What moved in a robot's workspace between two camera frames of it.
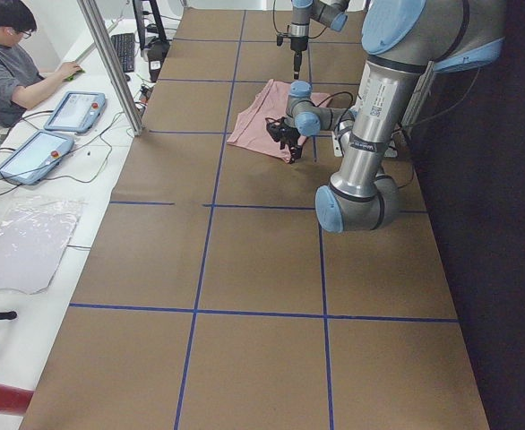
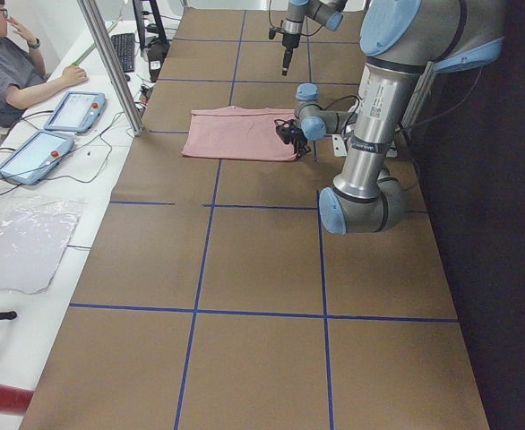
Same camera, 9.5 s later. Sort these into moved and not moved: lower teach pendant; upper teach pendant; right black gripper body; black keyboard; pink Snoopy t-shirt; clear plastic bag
Moved: right black gripper body; pink Snoopy t-shirt
Not moved: black keyboard; clear plastic bag; lower teach pendant; upper teach pendant
